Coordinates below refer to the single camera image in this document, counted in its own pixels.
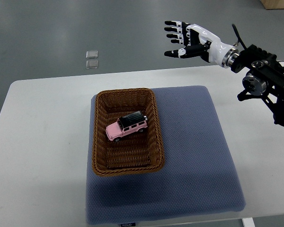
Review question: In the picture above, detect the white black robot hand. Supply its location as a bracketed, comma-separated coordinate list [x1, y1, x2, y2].
[164, 21, 232, 64]

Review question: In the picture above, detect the pink toy car black roof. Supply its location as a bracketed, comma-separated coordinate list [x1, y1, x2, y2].
[106, 111, 148, 142]

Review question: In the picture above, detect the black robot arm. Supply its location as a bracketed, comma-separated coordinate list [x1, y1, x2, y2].
[164, 21, 284, 127]

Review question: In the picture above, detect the brown wicker basket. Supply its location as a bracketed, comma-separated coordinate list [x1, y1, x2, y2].
[90, 88, 165, 176]

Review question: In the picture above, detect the wooden box corner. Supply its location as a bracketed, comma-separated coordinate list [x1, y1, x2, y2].
[260, 0, 284, 9]

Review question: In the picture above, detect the blue-grey padded mat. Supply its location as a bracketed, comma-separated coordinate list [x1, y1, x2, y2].
[86, 86, 246, 225]

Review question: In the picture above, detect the white table leg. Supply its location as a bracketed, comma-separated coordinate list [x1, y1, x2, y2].
[241, 218, 255, 227]

